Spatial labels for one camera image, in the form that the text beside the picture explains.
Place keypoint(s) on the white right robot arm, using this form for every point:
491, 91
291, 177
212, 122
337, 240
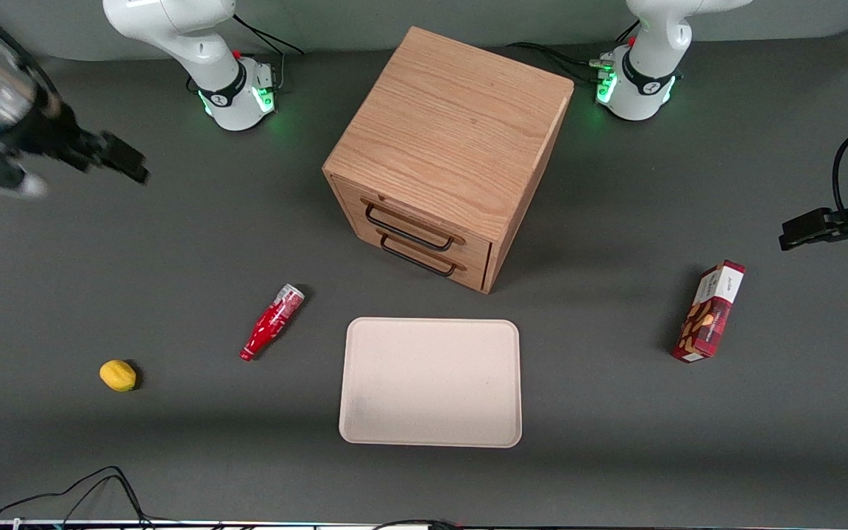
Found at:
227, 87

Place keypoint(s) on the red almond snack box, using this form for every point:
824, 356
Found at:
709, 313

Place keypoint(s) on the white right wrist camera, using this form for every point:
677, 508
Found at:
20, 184

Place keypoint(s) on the yellow lemon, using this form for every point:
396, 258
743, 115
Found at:
118, 375

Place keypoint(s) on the red coke bottle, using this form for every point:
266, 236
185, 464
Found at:
269, 326

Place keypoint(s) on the wooden drawer front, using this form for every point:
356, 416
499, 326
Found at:
424, 221
472, 274

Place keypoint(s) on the beige plastic tray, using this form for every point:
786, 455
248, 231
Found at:
431, 383

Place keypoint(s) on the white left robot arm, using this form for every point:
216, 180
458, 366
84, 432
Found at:
645, 73

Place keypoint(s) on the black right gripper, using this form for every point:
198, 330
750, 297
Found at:
47, 131

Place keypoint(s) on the wooden drawer cabinet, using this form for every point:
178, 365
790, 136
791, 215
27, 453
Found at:
453, 125

